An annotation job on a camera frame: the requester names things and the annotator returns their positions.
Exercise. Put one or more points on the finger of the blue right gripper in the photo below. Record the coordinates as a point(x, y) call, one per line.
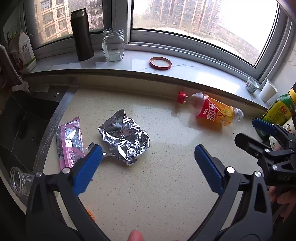
point(251, 146)
point(264, 128)

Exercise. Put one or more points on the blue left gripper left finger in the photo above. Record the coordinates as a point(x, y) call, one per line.
point(85, 168)

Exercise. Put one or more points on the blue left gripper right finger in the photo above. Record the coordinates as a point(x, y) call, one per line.
point(211, 168)

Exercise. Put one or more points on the pink foil snack wrapper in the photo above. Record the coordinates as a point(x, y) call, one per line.
point(69, 143)

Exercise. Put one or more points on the silver foil wrapper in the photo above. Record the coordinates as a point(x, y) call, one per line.
point(124, 138)

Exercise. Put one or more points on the orange red plastic drink bottle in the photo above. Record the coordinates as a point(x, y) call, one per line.
point(206, 107)

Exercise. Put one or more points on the orange rimmed jar lid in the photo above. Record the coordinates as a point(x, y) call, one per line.
point(90, 214)

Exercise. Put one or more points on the person's right hand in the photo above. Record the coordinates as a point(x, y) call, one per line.
point(285, 198)

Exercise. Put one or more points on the green yellow oil bottle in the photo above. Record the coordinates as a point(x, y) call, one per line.
point(281, 110)

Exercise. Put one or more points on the white paper cup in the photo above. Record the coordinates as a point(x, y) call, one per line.
point(268, 91)

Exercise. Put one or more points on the small patterned ceramic cup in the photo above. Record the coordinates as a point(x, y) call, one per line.
point(251, 85)

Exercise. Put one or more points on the black kitchen sink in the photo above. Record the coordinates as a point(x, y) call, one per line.
point(23, 123)

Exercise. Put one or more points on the white faucet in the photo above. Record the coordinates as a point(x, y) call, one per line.
point(17, 84)

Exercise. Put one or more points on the black thermos flask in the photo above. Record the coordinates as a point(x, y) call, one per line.
point(81, 34)

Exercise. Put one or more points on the clear glass mug jar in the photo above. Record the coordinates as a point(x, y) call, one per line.
point(113, 44)

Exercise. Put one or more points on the white green detergent carton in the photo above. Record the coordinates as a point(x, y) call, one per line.
point(22, 52)

